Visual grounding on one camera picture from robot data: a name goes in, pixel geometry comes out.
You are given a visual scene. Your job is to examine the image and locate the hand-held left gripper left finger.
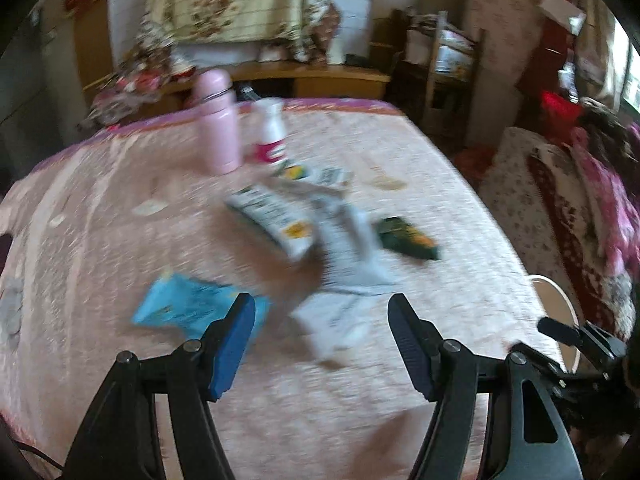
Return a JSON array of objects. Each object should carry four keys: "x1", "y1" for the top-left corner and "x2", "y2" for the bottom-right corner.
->
[{"x1": 62, "y1": 292, "x2": 257, "y2": 480}]

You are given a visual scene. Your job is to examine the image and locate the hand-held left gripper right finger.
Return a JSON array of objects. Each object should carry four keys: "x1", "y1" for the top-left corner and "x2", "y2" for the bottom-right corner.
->
[{"x1": 387, "y1": 294, "x2": 585, "y2": 480}]

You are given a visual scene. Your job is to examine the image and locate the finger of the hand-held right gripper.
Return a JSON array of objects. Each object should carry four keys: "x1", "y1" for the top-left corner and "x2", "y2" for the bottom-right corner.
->
[
  {"x1": 537, "y1": 316, "x2": 583, "y2": 348},
  {"x1": 537, "y1": 354, "x2": 601, "y2": 401}
]

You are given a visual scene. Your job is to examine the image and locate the white plastic bucket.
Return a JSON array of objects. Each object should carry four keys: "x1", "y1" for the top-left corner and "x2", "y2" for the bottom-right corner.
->
[{"x1": 529, "y1": 274, "x2": 583, "y2": 372}]

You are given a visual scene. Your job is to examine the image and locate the blue packet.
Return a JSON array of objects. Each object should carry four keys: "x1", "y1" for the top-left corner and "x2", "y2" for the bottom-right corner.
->
[{"x1": 131, "y1": 272, "x2": 271, "y2": 343}]

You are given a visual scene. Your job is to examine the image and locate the plain white box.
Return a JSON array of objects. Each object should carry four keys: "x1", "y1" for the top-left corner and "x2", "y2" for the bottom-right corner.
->
[{"x1": 292, "y1": 292, "x2": 373, "y2": 362}]

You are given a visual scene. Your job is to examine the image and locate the dark green packet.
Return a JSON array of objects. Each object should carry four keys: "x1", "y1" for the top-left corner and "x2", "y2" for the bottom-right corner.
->
[{"x1": 377, "y1": 216, "x2": 442, "y2": 261}]

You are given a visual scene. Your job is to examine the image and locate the long white printed carton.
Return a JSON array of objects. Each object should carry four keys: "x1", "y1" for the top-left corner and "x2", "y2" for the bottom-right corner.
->
[{"x1": 225, "y1": 185, "x2": 317, "y2": 262}]

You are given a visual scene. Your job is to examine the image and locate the small yellow green box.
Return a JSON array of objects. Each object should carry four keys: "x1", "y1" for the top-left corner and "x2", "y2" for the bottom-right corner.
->
[{"x1": 279, "y1": 160, "x2": 313, "y2": 184}]

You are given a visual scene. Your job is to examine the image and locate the small white printed box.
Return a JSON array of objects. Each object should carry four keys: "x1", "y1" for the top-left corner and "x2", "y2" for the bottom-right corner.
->
[{"x1": 310, "y1": 166, "x2": 353, "y2": 189}]

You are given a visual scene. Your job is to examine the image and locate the floral sofa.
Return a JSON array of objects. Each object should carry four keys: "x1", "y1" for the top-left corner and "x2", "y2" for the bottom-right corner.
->
[{"x1": 479, "y1": 110, "x2": 640, "y2": 343}]

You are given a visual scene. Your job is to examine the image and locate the pink spotted blanket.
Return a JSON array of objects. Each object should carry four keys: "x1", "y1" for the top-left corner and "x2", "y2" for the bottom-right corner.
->
[{"x1": 570, "y1": 125, "x2": 640, "y2": 277}]

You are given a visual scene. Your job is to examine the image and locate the pink quilted tablecloth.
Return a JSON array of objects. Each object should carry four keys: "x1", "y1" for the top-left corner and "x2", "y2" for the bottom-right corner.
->
[{"x1": 0, "y1": 97, "x2": 571, "y2": 480}]

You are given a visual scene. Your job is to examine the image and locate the white bottle with pink label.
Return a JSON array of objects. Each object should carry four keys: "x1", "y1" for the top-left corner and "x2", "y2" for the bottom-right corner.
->
[{"x1": 250, "y1": 99, "x2": 290, "y2": 166}]

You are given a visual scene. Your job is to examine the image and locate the pink thermos bottle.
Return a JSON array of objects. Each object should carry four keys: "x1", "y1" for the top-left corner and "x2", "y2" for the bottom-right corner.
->
[{"x1": 192, "y1": 70, "x2": 241, "y2": 176}]

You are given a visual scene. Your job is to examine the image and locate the wooden chair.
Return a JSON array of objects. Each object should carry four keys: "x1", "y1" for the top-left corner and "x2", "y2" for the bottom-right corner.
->
[{"x1": 390, "y1": 10, "x2": 487, "y2": 137}]

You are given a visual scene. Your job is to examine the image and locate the wooden cabinet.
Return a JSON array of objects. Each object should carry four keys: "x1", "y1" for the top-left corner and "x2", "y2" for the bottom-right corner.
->
[{"x1": 82, "y1": 60, "x2": 392, "y2": 111}]

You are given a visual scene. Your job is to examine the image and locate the artificial flower bunch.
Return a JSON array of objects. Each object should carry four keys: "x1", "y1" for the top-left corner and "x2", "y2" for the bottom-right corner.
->
[{"x1": 90, "y1": 47, "x2": 177, "y2": 127}]

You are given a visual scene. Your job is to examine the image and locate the floral covered tall appliance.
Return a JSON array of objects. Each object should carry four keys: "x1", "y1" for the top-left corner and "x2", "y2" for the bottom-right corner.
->
[{"x1": 466, "y1": 0, "x2": 551, "y2": 91}]

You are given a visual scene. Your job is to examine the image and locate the cream floral cloth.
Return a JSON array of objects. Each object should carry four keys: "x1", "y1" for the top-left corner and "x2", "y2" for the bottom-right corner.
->
[{"x1": 145, "y1": 0, "x2": 342, "y2": 63}]

